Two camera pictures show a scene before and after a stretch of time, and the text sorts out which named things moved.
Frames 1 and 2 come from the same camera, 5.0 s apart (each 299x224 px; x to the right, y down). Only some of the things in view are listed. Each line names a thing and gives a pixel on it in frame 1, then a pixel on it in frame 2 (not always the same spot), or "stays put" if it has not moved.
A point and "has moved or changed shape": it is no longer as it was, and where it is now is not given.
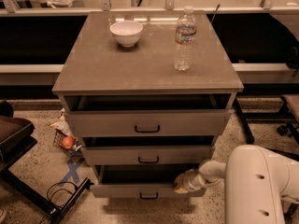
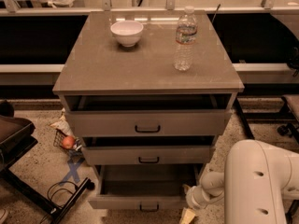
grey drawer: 149,155 stays put
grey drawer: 136,191 has moved or changed shape
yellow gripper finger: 181,184 -> 187,217
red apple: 67,143 stays put
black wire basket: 57,143 stays put
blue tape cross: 73,172 stays put
